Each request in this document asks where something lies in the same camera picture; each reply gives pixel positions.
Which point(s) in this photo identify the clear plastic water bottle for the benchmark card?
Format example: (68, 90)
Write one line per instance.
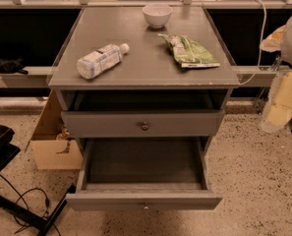
(102, 59)

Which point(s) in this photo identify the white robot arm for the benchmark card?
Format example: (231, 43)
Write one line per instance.
(278, 111)

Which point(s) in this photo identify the grey drawer cabinet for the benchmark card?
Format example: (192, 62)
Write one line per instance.
(147, 78)

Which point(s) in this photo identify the green snack bag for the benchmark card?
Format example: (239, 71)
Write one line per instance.
(188, 53)

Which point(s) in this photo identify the white ceramic bowl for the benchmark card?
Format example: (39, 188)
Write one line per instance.
(157, 15)

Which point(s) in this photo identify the cardboard box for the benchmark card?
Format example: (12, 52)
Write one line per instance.
(52, 145)

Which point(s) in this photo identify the black stand base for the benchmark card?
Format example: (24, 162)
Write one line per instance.
(20, 208)

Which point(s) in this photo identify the grey metal rail frame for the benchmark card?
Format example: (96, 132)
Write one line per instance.
(27, 22)

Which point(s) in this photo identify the black object on rail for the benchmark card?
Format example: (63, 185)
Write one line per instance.
(12, 66)

